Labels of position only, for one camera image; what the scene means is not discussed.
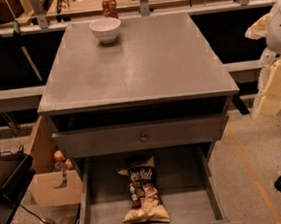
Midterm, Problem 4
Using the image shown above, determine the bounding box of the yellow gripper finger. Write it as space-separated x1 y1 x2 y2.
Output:
257 58 281 116
244 14 269 40

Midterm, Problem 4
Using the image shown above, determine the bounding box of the brown chip bag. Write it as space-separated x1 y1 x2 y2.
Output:
117 157 171 224

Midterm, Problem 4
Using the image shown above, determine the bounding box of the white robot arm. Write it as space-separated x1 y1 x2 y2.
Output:
245 0 281 116

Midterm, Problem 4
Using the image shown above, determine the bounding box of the closed top drawer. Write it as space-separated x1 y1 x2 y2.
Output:
53 114 229 158

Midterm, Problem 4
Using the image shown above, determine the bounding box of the grey wooden drawer cabinet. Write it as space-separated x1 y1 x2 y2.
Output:
31 9 250 224

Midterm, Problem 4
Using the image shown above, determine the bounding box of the open middle drawer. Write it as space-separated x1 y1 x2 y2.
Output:
79 145 242 224

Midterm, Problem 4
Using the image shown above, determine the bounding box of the round metal drawer knob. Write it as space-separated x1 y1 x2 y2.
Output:
140 134 148 143

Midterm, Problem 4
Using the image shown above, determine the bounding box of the red soda can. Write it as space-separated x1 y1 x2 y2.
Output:
102 0 118 18

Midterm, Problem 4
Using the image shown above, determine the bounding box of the white ceramic bowl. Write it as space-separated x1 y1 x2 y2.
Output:
89 17 121 44

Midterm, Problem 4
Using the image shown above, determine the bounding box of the orange apple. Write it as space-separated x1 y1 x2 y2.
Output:
65 158 73 171
53 150 64 162

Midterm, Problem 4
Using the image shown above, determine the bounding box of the black tray cart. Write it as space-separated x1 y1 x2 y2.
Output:
0 148 36 224

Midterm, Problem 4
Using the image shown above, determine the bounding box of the black floor cable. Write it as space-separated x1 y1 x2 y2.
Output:
18 199 75 224

